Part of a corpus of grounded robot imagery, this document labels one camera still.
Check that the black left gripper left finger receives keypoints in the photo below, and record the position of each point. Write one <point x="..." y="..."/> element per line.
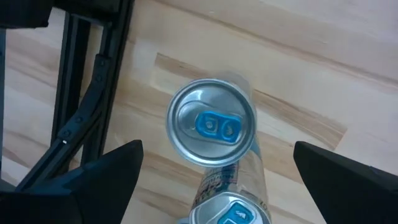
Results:
<point x="77" y="193"/>

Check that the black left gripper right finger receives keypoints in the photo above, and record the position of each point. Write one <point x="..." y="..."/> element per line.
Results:
<point x="348" y="193"/>

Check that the Red Bull sugarfree can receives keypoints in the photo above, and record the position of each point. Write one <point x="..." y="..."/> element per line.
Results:
<point x="233" y="186"/>
<point x="211" y="124"/>

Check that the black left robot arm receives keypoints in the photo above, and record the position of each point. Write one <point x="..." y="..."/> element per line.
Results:
<point x="21" y="12"/>

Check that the black table rig frame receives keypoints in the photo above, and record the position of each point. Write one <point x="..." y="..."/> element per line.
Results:
<point x="71" y="62"/>

